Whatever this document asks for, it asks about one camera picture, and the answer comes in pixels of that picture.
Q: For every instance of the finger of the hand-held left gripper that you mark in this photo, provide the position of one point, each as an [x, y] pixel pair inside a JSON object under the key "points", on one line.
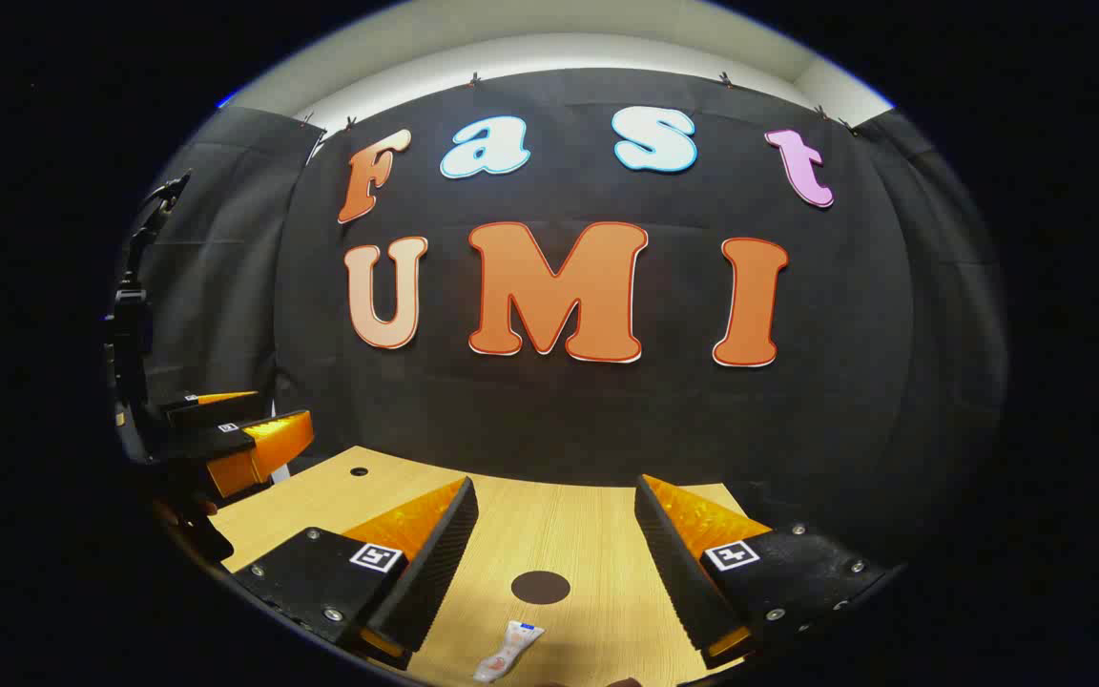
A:
{"points": [[216, 408], [225, 444]]}

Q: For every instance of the dark brown round coaster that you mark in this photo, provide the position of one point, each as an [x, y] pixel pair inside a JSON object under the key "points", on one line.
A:
{"points": [[541, 588]]}

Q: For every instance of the white toothpaste tube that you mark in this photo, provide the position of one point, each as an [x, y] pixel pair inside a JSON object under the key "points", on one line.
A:
{"points": [[507, 654]]}

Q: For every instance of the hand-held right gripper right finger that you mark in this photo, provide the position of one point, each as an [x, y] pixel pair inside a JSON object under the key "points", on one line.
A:
{"points": [[678, 572]]}

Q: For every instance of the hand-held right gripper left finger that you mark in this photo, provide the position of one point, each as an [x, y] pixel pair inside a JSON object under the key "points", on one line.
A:
{"points": [[435, 572]]}

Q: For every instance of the wooden desktop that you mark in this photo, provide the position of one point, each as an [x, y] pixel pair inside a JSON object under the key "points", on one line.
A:
{"points": [[559, 534]]}

